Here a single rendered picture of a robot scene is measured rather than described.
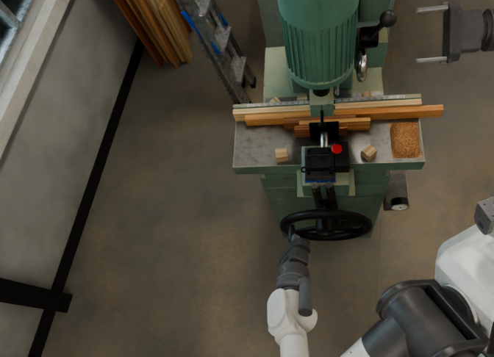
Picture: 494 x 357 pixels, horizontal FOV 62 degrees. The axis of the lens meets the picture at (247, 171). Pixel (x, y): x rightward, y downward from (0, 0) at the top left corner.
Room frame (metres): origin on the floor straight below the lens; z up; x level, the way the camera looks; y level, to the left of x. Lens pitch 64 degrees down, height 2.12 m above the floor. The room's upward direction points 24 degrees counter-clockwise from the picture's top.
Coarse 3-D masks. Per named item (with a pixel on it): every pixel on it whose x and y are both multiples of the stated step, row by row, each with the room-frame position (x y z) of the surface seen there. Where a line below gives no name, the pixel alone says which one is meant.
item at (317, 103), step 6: (330, 90) 0.64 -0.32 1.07; (312, 96) 0.65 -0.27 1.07; (318, 96) 0.64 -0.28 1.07; (324, 96) 0.63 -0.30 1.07; (330, 96) 0.62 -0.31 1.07; (312, 102) 0.63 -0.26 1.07; (318, 102) 0.62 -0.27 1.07; (324, 102) 0.61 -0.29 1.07; (330, 102) 0.60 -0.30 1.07; (312, 108) 0.62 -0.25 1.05; (318, 108) 0.61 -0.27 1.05; (324, 108) 0.61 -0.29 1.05; (330, 108) 0.60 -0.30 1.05; (312, 114) 0.62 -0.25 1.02; (318, 114) 0.61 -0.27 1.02; (324, 114) 0.61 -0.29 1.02; (330, 114) 0.60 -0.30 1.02
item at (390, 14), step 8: (384, 16) 0.52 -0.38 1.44; (392, 16) 0.51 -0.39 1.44; (384, 24) 0.51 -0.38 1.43; (392, 24) 0.50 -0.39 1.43; (360, 32) 0.73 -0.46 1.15; (368, 32) 0.72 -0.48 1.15; (376, 32) 0.62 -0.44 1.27; (360, 40) 0.71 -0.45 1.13; (368, 40) 0.70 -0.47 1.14; (376, 40) 0.69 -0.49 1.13
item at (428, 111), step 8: (296, 112) 0.70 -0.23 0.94; (304, 112) 0.68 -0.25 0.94; (344, 112) 0.62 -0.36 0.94; (352, 112) 0.61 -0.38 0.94; (360, 112) 0.60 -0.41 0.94; (368, 112) 0.59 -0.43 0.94; (376, 112) 0.58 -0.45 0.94; (384, 112) 0.56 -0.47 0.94; (392, 112) 0.55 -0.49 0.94; (400, 112) 0.54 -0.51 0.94; (408, 112) 0.53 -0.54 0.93; (416, 112) 0.52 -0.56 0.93; (424, 112) 0.51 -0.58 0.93; (432, 112) 0.50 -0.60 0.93; (440, 112) 0.49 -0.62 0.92; (248, 120) 0.75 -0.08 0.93; (256, 120) 0.74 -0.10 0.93; (264, 120) 0.73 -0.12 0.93; (272, 120) 0.72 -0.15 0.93; (280, 120) 0.70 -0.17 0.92
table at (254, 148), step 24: (384, 120) 0.56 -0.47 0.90; (408, 120) 0.52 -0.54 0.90; (240, 144) 0.70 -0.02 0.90; (264, 144) 0.66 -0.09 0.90; (288, 144) 0.62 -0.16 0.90; (312, 144) 0.59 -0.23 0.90; (360, 144) 0.52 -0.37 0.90; (384, 144) 0.48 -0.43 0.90; (240, 168) 0.62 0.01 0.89; (264, 168) 0.59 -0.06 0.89; (288, 168) 0.55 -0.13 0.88; (360, 168) 0.46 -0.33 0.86; (384, 168) 0.42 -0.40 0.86; (408, 168) 0.39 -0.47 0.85
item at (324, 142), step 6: (312, 126) 0.60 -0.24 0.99; (318, 126) 0.59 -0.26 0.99; (330, 126) 0.57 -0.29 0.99; (336, 126) 0.57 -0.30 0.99; (312, 132) 0.60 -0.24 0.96; (318, 132) 0.59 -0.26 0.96; (324, 132) 0.58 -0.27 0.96; (330, 132) 0.57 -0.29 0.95; (336, 132) 0.57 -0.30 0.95; (312, 138) 0.60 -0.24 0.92; (318, 138) 0.59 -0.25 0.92; (324, 138) 0.56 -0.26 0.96; (330, 138) 0.57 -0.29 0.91; (336, 138) 0.57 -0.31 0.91; (324, 144) 0.54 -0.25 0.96
